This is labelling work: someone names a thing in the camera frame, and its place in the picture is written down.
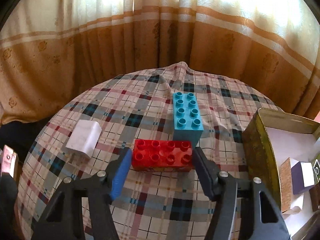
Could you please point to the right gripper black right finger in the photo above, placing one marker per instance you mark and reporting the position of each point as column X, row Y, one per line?
column 243, row 202

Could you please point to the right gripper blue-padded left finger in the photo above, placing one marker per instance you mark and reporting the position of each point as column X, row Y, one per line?
column 63, row 216

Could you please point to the purple rectangular block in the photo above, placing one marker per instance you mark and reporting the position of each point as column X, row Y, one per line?
column 302, row 177

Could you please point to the green building block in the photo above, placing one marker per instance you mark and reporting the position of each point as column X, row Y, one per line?
column 316, row 170

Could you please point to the red building brick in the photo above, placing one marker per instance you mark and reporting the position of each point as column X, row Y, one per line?
column 162, row 156

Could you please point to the white tissue packet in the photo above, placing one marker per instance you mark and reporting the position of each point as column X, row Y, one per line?
column 291, row 204

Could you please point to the gold metal tin box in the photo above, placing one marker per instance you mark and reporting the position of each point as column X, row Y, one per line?
column 262, row 163

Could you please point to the white paper tin liner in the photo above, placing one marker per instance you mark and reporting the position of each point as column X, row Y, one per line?
column 301, row 147

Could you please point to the white charger adapter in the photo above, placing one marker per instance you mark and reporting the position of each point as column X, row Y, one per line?
column 84, row 138

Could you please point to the checkered tablecloth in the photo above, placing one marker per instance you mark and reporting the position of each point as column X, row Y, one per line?
column 138, row 106

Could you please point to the blue building brick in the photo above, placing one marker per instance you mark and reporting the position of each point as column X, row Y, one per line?
column 188, row 124

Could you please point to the cream and brown curtain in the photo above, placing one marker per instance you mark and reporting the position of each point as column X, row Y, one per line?
column 53, row 50

